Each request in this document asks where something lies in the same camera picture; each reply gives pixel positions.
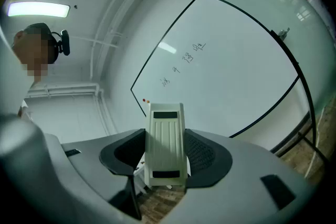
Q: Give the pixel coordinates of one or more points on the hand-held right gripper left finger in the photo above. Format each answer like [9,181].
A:
[123,154]

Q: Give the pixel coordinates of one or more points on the white ceiling pipes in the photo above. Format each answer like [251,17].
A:
[92,65]

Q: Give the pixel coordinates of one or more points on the white whiteboard black frame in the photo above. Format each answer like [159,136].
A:
[223,65]

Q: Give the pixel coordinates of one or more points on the white eraser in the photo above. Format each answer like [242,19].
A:
[165,144]

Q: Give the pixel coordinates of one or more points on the white marker holder box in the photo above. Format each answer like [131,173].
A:
[139,178]

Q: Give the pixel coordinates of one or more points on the rectangular ceiling light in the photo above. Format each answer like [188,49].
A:
[39,9]

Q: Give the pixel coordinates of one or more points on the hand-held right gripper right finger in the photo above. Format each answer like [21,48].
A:
[236,170]

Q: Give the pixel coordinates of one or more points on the black head-worn camera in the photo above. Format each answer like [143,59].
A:
[64,43]

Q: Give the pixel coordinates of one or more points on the person's head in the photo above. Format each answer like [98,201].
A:
[31,44]

